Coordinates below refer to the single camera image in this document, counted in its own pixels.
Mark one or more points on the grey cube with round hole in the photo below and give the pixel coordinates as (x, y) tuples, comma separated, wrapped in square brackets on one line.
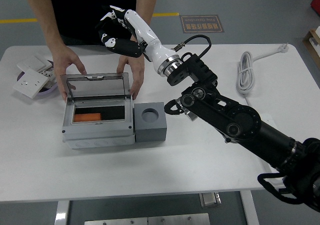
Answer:
[(150, 132)]

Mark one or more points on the person's left hand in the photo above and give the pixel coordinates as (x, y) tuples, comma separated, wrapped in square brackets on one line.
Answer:
[(136, 70)]

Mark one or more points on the white multi-hole socket panel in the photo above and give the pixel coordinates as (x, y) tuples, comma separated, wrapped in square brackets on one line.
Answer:
[(46, 73)]

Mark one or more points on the white wall switch panel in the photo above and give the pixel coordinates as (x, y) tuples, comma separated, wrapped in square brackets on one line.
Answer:
[(37, 62)]

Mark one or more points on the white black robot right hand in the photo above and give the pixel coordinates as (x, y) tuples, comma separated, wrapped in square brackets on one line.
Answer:
[(140, 25)]

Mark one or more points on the grey metal base plate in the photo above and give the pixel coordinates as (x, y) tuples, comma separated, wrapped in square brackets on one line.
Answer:
[(150, 220)]

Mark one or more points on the white wall socket panel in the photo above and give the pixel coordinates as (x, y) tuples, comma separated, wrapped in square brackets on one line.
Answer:
[(30, 83)]

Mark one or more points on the wooden crate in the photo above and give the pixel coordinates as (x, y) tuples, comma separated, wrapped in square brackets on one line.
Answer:
[(310, 50)]

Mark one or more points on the purple oval tray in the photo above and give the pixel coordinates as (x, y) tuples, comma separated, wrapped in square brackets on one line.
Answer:
[(47, 93)]

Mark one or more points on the red box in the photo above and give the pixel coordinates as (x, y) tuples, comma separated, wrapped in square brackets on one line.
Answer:
[(316, 1)]

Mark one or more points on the orange cylinder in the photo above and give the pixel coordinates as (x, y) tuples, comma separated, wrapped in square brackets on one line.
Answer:
[(87, 117)]

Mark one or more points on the person's left forearm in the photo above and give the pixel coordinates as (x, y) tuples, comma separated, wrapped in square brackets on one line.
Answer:
[(147, 0)]

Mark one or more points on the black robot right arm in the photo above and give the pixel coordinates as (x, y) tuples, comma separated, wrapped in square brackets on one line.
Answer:
[(237, 125)]

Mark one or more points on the person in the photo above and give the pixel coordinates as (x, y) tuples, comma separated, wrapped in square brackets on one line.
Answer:
[(82, 15)]

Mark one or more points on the grey electrical box clear lid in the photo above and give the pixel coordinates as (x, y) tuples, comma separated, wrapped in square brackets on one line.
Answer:
[(97, 135)]

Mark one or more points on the brown floor sign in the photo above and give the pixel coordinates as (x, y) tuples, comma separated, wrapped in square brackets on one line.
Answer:
[(202, 23)]

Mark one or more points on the person's right hand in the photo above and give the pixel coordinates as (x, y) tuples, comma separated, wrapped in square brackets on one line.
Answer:
[(63, 60)]

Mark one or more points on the person's right forearm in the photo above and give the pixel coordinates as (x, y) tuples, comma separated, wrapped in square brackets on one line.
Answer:
[(43, 17)]

